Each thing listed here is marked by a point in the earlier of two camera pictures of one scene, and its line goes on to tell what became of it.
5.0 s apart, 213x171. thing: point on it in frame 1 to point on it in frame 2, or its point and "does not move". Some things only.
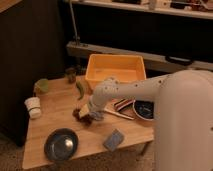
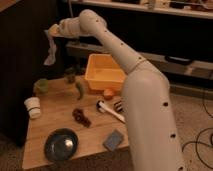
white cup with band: (33, 106) does not move
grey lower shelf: (153, 61) does not move
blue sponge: (113, 140) does not move
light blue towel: (96, 115) to (51, 55)
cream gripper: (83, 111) to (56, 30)
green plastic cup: (41, 86) does not move
